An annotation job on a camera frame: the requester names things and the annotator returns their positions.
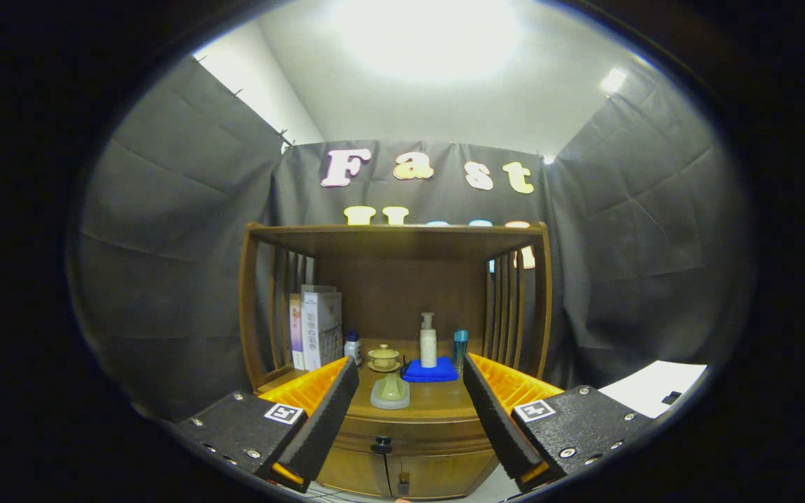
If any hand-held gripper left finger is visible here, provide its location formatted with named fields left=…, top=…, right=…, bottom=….
left=177, top=355, right=361, bottom=494

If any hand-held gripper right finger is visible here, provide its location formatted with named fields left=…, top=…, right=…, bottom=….
left=462, top=353, right=655, bottom=492

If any clear dish with green piece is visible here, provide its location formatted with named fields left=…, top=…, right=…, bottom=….
left=370, top=372, right=411, bottom=411

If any wooden countertop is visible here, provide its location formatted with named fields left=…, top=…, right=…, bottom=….
left=259, top=339, right=515, bottom=423

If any wooden cabinet door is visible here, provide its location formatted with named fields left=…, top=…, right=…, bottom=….
left=393, top=453, right=500, bottom=500
left=315, top=453, right=393, bottom=498

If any brown wooden cabinet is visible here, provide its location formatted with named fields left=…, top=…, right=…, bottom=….
left=238, top=221, right=553, bottom=500

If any folded blue cloth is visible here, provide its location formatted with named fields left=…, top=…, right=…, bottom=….
left=402, top=356, right=459, bottom=384

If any thick white book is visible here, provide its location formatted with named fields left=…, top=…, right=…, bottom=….
left=300, top=284, right=344, bottom=372

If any white pump bottle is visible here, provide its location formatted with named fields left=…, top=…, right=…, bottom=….
left=419, top=312, right=438, bottom=369

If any white storage unit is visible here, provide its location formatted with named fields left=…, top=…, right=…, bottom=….
left=598, top=360, right=709, bottom=420

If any large ceiling light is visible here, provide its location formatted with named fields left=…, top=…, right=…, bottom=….
left=336, top=0, right=522, bottom=81

